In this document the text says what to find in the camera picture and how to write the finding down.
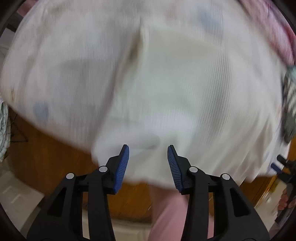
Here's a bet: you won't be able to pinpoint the grey white checkered cloth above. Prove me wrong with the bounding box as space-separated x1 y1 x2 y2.
281 66 296 143

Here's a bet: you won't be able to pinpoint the white ribbed garment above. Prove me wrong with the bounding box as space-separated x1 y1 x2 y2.
0 0 296 186

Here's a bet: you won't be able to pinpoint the wooden bed frame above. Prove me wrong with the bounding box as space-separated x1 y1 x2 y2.
7 111 287 223

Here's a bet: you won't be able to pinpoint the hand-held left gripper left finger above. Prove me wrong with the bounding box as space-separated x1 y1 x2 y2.
26 144 130 241

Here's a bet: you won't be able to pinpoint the person's pink pants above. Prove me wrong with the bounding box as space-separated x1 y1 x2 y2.
149 183 214 241

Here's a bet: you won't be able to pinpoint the pale checked cloth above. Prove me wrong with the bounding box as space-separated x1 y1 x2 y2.
0 100 11 163

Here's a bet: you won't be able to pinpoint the white snap-button jacket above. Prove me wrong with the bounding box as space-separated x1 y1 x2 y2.
91 25 284 188

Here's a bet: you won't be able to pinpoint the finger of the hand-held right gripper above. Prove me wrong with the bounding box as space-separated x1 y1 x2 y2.
271 163 296 186
277 155 296 168

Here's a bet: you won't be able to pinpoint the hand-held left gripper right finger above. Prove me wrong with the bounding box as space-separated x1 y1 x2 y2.
167 145 270 241

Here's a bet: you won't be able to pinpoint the person's right hand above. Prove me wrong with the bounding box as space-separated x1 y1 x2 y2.
277 185 289 212

